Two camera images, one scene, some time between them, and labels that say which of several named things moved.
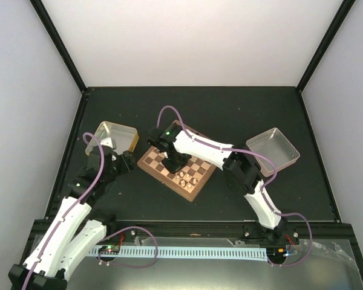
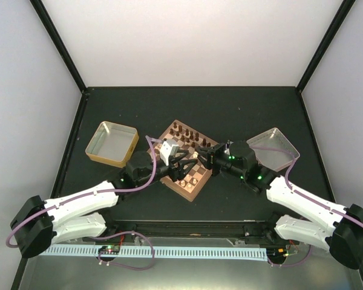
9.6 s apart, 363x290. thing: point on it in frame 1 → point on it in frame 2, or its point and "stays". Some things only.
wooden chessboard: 187,182 stays
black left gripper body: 126,164 → 175,172
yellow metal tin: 126,137 stays
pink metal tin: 273,145 stays
